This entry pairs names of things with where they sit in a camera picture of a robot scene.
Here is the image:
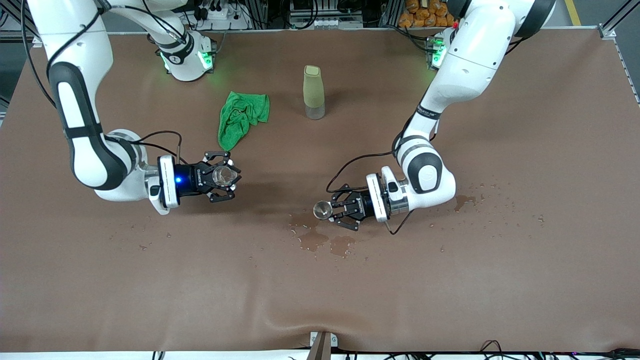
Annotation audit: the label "clear glass beaker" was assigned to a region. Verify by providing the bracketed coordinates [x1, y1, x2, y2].
[212, 166, 238, 189]

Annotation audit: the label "orange snack packages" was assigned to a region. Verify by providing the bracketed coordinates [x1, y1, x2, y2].
[397, 0, 458, 29]

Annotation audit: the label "glass shaker with olive sleeve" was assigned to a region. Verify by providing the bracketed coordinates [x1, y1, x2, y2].
[303, 65, 326, 121]

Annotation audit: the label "green microfiber cloth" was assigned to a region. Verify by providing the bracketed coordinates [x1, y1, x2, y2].
[217, 91, 271, 153]

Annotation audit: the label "grey rack device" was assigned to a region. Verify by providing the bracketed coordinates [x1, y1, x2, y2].
[290, 14, 363, 30]

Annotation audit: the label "large brown liquid puddle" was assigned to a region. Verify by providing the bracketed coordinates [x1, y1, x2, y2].
[288, 212, 357, 259]

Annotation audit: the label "brown table mat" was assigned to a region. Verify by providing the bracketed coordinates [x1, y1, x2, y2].
[0, 27, 640, 353]

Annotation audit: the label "small brown liquid puddle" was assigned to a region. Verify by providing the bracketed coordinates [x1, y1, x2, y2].
[452, 194, 478, 213]

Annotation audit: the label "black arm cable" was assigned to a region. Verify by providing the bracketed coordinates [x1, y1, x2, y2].
[326, 115, 441, 236]
[20, 0, 188, 166]

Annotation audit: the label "aluminium frame strut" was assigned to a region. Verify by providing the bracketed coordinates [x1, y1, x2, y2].
[597, 0, 640, 106]
[0, 0, 51, 48]

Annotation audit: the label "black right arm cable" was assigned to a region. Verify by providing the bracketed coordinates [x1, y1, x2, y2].
[20, 0, 188, 166]

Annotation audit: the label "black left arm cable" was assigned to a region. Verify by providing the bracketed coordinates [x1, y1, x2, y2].
[326, 115, 441, 236]

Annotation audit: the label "aluminium camera post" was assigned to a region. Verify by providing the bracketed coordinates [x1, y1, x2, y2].
[306, 331, 339, 360]

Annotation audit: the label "white power strip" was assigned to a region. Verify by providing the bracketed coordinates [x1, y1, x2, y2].
[187, 2, 249, 30]

